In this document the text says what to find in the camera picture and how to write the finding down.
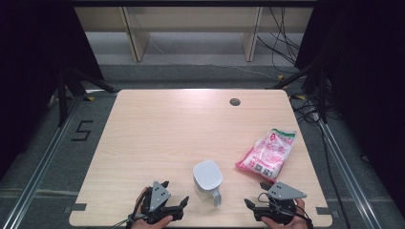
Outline tangled black floor cables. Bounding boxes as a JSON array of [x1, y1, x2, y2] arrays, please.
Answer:
[[291, 94, 323, 126]]

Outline white plastic mug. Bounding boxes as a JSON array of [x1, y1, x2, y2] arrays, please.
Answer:
[[192, 159, 224, 208]]

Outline bundle of black cables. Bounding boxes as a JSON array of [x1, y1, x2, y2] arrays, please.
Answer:
[[256, 6, 302, 74]]

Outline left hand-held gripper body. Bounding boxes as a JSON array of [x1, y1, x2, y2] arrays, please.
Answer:
[[140, 180, 184, 224]]

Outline left hand-held gripper black cable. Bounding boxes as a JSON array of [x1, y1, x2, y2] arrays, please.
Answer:
[[111, 190, 151, 229]]

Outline beige wooden shelf unit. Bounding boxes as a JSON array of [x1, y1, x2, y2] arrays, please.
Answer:
[[74, 6, 314, 63]]

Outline person's right hand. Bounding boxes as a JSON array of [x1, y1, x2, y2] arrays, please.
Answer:
[[261, 198, 309, 229]]

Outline person's left hand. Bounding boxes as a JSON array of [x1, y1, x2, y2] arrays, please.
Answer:
[[130, 186, 175, 229]]

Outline grey metal floor rail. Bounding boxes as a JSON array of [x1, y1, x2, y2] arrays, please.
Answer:
[[0, 94, 84, 229], [318, 119, 385, 229]]

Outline black curtain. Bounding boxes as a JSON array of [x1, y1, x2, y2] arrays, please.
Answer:
[[295, 0, 405, 209], [0, 0, 105, 179]]

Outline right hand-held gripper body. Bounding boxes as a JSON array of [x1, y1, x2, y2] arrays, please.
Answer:
[[254, 180, 308, 225]]

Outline black metal stand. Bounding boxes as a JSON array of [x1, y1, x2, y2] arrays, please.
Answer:
[[56, 66, 119, 128], [266, 60, 330, 124]]

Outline pink and white plastic bag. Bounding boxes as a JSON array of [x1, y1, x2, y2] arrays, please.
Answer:
[[235, 128, 297, 183]]

